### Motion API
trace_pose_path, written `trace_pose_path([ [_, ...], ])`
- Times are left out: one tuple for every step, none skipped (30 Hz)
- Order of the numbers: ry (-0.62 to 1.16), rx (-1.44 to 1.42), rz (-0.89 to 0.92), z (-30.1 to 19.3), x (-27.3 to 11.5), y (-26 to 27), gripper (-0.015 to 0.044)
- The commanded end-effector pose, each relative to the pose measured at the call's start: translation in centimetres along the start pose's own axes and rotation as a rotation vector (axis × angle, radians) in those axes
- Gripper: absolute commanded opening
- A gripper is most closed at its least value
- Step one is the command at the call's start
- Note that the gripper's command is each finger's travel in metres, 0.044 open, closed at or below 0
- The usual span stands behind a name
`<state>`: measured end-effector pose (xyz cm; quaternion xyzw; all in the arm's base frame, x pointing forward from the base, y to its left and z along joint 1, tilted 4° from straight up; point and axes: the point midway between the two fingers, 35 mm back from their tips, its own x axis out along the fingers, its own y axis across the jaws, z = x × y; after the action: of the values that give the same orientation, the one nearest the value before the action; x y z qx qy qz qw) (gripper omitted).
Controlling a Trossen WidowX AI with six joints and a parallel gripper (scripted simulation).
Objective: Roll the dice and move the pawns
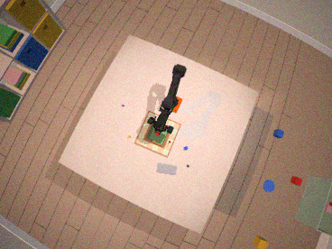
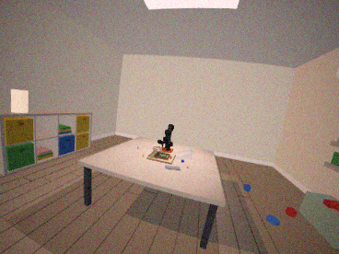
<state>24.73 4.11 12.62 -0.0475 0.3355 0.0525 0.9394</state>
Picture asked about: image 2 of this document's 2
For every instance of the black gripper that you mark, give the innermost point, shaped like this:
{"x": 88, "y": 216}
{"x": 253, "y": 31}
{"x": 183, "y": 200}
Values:
{"x": 165, "y": 142}

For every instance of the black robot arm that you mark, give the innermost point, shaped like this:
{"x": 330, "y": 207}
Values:
{"x": 168, "y": 133}

